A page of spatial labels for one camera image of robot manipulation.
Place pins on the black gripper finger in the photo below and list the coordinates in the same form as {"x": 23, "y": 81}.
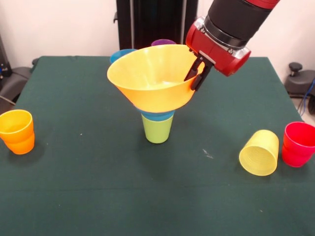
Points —
{"x": 193, "y": 71}
{"x": 201, "y": 77}

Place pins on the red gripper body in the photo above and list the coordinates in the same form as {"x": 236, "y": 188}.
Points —
{"x": 216, "y": 54}

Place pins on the large yellow bowl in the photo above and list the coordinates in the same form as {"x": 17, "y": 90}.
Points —
{"x": 152, "y": 96}

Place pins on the cyan bowl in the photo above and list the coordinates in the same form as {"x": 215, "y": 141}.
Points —
{"x": 157, "y": 116}

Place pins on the green cup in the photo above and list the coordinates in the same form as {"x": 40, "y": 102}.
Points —
{"x": 157, "y": 132}

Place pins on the yellow-green cup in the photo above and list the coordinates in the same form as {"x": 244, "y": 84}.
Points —
{"x": 261, "y": 157}

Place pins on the purple cup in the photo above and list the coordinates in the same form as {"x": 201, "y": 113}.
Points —
{"x": 162, "y": 42}

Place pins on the blue bowl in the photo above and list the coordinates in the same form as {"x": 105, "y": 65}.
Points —
{"x": 118, "y": 55}

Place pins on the pink cup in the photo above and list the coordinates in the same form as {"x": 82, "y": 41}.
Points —
{"x": 297, "y": 152}

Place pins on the dark green tablecloth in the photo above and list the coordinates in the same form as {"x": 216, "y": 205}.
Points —
{"x": 98, "y": 184}

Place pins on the orange cup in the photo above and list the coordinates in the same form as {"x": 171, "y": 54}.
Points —
{"x": 17, "y": 142}

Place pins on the black equipment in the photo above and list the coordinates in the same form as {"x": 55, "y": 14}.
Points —
{"x": 3, "y": 61}

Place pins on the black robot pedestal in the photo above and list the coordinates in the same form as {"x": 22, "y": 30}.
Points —
{"x": 147, "y": 24}

